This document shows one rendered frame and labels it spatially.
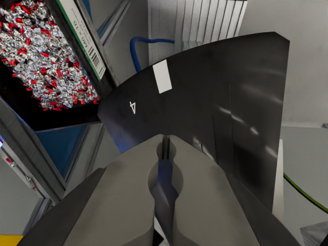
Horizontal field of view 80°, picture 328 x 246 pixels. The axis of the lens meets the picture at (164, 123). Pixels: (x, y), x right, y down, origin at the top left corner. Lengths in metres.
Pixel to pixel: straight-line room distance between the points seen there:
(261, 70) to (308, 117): 1.68
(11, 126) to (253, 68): 0.50
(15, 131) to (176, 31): 0.84
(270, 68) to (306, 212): 1.21
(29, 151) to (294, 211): 1.23
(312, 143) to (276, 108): 1.56
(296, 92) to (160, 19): 1.03
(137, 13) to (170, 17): 0.19
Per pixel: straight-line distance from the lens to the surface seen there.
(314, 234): 0.53
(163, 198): 0.24
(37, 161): 0.65
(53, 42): 0.35
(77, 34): 0.32
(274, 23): 1.31
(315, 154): 1.67
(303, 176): 1.49
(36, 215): 0.75
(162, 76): 0.22
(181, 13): 1.09
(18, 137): 0.58
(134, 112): 0.24
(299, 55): 1.46
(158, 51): 1.15
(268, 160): 0.18
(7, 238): 0.67
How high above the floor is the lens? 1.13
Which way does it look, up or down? 46 degrees down
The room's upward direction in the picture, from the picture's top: 178 degrees counter-clockwise
